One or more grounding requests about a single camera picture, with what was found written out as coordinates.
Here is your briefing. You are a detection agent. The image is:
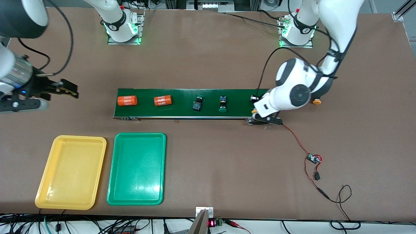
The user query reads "orange cylinder white print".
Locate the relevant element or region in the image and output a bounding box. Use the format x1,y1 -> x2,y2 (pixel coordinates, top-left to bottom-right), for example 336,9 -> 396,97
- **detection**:
154,95 -> 172,107
117,95 -> 138,107

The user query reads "green conveyor belt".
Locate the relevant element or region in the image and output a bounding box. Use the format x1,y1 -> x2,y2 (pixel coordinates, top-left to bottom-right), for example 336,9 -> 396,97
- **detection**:
112,88 -> 275,126

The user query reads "yellow plastic tray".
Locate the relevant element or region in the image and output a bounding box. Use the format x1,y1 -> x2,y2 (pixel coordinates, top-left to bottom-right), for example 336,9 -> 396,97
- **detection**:
35,135 -> 107,210

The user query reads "white electrical device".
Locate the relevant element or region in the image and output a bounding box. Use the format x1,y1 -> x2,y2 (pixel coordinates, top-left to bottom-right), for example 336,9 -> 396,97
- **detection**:
187,0 -> 235,11

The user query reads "green plastic tray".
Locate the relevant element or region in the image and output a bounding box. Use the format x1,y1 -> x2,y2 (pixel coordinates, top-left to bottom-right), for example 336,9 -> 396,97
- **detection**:
107,132 -> 167,206

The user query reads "red clip lead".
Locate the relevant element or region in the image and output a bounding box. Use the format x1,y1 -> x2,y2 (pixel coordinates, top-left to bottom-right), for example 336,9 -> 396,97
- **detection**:
226,220 -> 251,234

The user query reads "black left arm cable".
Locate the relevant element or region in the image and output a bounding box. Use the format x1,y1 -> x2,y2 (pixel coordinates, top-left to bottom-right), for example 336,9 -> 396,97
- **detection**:
256,28 -> 338,98

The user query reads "black cable on table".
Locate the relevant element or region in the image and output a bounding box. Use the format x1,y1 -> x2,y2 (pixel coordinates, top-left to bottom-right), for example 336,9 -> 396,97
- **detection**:
224,9 -> 286,27

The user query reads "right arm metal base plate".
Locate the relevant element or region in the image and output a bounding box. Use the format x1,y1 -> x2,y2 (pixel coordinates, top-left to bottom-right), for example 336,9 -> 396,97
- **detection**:
107,10 -> 145,45

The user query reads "thin black looped cable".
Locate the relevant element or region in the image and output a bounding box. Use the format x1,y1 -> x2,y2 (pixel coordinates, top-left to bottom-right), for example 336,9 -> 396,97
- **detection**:
329,185 -> 361,230

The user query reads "metal camera pole bracket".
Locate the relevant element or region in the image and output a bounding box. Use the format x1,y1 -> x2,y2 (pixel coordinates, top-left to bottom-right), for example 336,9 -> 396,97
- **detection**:
188,207 -> 214,234

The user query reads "aluminium frame corner profile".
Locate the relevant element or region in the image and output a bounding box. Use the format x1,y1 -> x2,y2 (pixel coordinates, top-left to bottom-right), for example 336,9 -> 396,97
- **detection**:
392,0 -> 416,22

